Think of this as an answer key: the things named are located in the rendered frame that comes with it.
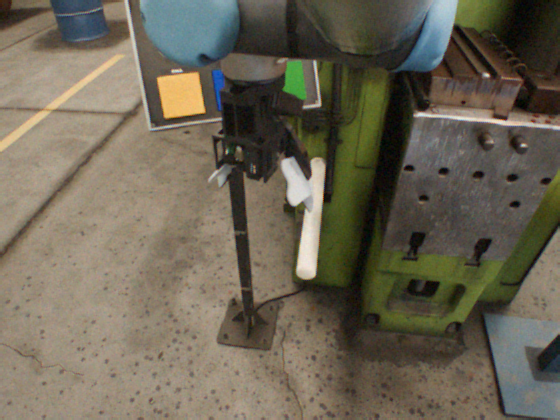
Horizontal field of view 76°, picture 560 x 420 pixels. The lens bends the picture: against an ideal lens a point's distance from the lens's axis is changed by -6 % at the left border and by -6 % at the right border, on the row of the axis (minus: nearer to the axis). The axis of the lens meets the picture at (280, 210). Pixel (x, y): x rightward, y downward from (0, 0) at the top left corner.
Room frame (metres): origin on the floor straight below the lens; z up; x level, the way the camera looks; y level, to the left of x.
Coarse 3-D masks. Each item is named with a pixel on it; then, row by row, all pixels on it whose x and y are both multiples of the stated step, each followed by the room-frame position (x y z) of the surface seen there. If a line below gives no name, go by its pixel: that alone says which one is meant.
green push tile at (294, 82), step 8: (288, 64) 0.72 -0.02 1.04; (296, 64) 0.73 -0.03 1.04; (288, 72) 0.71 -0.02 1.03; (296, 72) 0.72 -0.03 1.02; (288, 80) 0.71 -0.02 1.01; (296, 80) 0.71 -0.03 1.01; (288, 88) 0.70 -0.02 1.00; (296, 88) 0.70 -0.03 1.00; (304, 88) 0.71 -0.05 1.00; (304, 96) 0.70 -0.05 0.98
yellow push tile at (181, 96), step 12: (168, 84) 0.65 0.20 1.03; (180, 84) 0.66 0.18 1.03; (192, 84) 0.66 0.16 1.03; (168, 96) 0.64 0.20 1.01; (180, 96) 0.65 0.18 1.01; (192, 96) 0.65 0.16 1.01; (168, 108) 0.63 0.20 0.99; (180, 108) 0.63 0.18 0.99; (192, 108) 0.64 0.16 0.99; (204, 108) 0.65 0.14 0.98
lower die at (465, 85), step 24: (456, 24) 1.20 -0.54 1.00; (456, 48) 1.00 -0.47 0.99; (480, 48) 1.00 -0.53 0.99; (432, 72) 0.85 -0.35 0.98; (456, 72) 0.83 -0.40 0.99; (480, 72) 0.81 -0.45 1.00; (504, 72) 0.83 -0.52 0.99; (432, 96) 0.82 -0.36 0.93; (456, 96) 0.81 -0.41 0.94; (480, 96) 0.80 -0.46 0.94; (504, 96) 0.80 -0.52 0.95
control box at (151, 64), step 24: (144, 48) 0.68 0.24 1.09; (144, 72) 0.66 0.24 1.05; (168, 72) 0.67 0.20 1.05; (192, 72) 0.68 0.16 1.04; (312, 72) 0.73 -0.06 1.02; (144, 96) 0.64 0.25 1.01; (312, 96) 0.71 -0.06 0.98; (168, 120) 0.62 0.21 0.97; (192, 120) 0.63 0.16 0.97; (216, 120) 0.64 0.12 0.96
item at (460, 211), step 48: (384, 144) 1.25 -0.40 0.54; (432, 144) 0.76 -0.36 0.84; (480, 144) 0.74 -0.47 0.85; (528, 144) 0.73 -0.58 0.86; (384, 192) 0.97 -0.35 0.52; (432, 192) 0.75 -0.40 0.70; (480, 192) 0.74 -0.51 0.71; (528, 192) 0.72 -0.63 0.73; (384, 240) 0.77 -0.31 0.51; (432, 240) 0.75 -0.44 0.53; (480, 240) 0.74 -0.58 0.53
